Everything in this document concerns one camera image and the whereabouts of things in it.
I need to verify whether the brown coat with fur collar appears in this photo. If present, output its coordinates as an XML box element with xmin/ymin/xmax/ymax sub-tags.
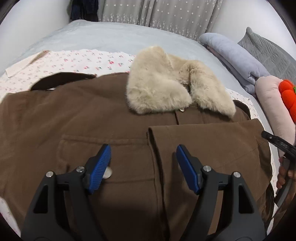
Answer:
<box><xmin>1</xmin><ymin>47</ymin><xmax>274</xmax><ymax>240</ymax></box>

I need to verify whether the grey quilted pillow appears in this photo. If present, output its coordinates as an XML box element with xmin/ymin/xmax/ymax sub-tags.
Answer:
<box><xmin>238</xmin><ymin>27</ymin><xmax>295</xmax><ymax>83</ymax></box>

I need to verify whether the dark hanging garment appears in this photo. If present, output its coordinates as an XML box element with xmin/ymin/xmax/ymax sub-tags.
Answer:
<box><xmin>70</xmin><ymin>0</ymin><xmax>99</xmax><ymax>22</ymax></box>

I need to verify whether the orange persimmon plush toy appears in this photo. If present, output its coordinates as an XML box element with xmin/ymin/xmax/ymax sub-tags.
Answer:
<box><xmin>278</xmin><ymin>79</ymin><xmax>296</xmax><ymax>123</ymax></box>

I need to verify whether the light blue bed cover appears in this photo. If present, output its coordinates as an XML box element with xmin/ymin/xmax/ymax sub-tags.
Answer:
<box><xmin>0</xmin><ymin>19</ymin><xmax>282</xmax><ymax>163</ymax></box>

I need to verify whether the cherry print white sheet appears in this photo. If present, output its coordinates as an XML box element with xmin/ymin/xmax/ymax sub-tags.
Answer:
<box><xmin>1</xmin><ymin>50</ymin><xmax>274</xmax><ymax>240</ymax></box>

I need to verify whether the folded lavender blanket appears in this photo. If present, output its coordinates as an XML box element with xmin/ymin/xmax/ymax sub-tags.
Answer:
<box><xmin>199</xmin><ymin>33</ymin><xmax>269</xmax><ymax>95</ymax></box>

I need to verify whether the grey star-patterned curtain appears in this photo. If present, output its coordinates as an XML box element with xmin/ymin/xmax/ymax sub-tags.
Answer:
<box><xmin>98</xmin><ymin>0</ymin><xmax>223</xmax><ymax>41</ymax></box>

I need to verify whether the pink long pillow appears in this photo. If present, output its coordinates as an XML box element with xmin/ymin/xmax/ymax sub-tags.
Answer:
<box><xmin>255</xmin><ymin>76</ymin><xmax>295</xmax><ymax>145</ymax></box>

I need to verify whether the person's right hand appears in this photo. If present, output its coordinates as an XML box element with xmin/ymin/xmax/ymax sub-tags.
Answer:
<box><xmin>276</xmin><ymin>157</ymin><xmax>295</xmax><ymax>189</ymax></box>

